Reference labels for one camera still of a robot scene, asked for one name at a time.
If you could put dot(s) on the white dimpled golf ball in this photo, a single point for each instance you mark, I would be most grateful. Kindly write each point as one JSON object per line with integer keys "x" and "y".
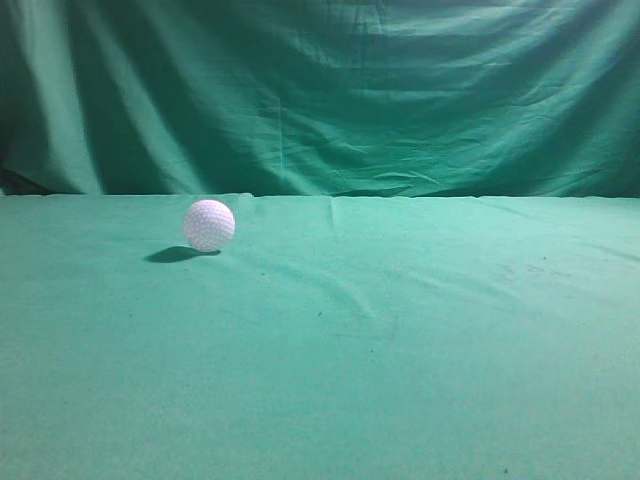
{"x": 209, "y": 225}

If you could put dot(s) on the green table cloth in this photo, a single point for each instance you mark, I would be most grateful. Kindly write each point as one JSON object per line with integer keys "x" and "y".
{"x": 334, "y": 338}

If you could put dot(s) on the green backdrop cloth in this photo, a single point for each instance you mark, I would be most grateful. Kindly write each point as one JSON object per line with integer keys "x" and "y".
{"x": 339, "y": 98}

